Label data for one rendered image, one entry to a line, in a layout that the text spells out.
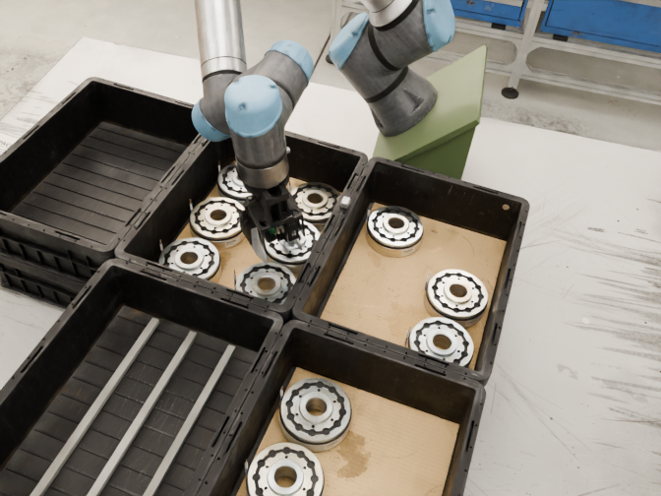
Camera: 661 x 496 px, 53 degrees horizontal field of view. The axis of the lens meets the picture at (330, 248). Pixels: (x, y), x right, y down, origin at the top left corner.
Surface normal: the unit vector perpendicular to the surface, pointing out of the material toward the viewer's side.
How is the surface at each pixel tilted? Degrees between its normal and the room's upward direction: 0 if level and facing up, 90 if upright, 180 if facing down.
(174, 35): 0
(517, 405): 0
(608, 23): 90
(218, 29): 30
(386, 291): 0
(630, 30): 90
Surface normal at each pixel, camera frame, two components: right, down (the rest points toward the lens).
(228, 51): 0.36, -0.23
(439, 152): -0.22, 0.72
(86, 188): 0.06, -0.67
